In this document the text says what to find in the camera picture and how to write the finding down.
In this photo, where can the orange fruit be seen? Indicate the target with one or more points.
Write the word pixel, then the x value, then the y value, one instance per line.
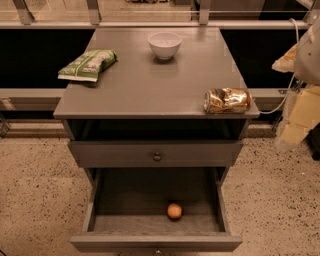
pixel 174 211

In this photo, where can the metal railing frame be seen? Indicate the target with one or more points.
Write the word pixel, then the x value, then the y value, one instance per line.
pixel 225 14

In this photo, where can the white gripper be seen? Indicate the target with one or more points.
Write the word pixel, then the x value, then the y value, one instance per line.
pixel 308 61

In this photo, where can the open middle drawer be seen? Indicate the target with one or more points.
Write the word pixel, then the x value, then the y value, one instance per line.
pixel 127 212

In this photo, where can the crushed gold soda can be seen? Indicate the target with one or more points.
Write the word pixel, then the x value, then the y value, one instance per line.
pixel 227 100

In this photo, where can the white ceramic bowl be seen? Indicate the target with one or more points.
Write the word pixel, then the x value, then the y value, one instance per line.
pixel 164 45

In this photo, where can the grey drawer cabinet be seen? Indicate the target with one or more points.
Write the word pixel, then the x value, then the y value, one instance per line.
pixel 143 98

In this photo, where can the round brass drawer knob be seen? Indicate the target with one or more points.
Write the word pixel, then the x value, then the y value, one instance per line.
pixel 157 157

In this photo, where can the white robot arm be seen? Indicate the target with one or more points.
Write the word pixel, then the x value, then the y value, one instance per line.
pixel 303 59

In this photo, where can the green chip bag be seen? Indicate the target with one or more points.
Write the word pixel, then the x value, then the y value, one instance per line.
pixel 88 66

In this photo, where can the closed top drawer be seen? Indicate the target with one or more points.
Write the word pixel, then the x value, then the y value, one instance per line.
pixel 161 154

